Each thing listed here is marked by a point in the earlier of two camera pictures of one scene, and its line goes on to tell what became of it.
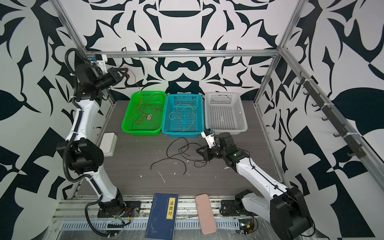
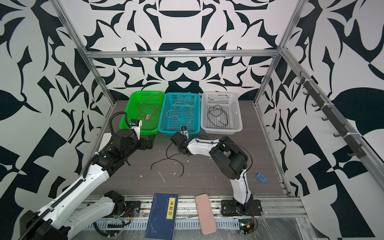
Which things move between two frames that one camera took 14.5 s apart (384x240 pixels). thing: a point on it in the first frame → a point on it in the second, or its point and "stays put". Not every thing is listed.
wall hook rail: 358,151 stays put
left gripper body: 112,78 → 142,144
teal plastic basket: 183,115 stays put
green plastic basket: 145,113 stays put
